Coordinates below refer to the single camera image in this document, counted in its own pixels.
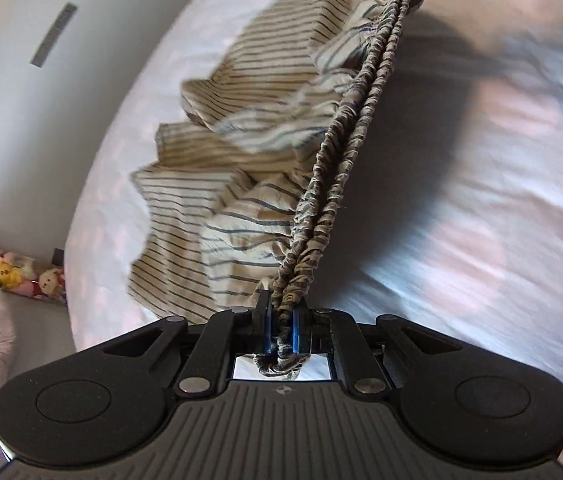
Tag grey wall strip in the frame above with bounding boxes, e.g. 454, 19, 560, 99
30, 2, 78, 67

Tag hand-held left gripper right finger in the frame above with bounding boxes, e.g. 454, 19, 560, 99
289, 305, 462, 397

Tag bed with pink-dotted sheet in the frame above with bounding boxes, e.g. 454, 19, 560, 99
64, 0, 563, 411

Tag clear tube of plush toys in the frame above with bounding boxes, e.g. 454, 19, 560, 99
0, 239, 67, 305

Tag beige striped pants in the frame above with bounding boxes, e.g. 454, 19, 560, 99
126, 0, 415, 378

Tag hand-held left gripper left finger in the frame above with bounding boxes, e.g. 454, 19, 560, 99
102, 290, 275, 397

